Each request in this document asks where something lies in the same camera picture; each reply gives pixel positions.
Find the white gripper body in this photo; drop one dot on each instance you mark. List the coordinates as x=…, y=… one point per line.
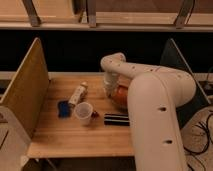
x=110, y=82

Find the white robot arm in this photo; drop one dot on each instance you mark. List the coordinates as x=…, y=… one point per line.
x=154, y=94

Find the small dark red object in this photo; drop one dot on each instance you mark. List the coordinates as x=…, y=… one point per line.
x=95, y=114

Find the black striped rectangular box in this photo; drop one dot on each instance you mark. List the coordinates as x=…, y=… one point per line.
x=116, y=119

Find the clear plastic cup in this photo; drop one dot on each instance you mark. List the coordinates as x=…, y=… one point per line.
x=83, y=112

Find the blue sponge block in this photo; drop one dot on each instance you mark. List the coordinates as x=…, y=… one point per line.
x=63, y=109

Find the right dark side panel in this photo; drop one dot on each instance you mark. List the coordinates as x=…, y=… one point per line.
x=173, y=59

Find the left wooden side panel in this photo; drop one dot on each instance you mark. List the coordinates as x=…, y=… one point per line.
x=23, y=98

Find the wooden shelf with brackets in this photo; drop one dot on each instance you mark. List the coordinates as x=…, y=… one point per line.
x=108, y=15

